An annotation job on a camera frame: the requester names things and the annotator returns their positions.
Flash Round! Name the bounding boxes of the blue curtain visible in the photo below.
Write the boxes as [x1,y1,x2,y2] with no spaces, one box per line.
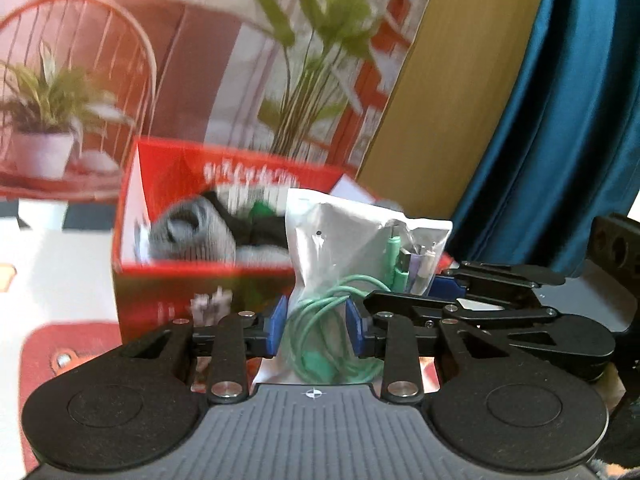
[447,0,639,275]

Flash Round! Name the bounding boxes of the black and grey glove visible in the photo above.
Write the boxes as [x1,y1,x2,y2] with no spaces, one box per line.
[202,190,288,249]

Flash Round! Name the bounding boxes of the green leaf-shaped sachet with tassel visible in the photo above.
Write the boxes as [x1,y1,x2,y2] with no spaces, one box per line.
[247,200,283,220]

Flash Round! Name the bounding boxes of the printed room backdrop poster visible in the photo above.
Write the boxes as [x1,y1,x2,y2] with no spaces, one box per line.
[1,0,428,202]

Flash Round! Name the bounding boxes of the cartoon printed table mat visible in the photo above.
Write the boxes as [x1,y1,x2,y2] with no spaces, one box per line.
[1,200,119,479]

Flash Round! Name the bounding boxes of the plastic bag with green cable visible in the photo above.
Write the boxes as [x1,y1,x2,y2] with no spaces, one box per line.
[256,190,452,385]

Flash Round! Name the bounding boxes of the white cloth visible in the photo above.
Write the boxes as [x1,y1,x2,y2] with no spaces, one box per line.
[134,222,152,264]

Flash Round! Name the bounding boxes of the red strawberry box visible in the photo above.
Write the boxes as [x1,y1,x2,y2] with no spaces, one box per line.
[110,136,457,346]

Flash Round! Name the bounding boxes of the grey knitted cloth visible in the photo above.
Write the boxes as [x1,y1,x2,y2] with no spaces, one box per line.
[150,196,236,263]

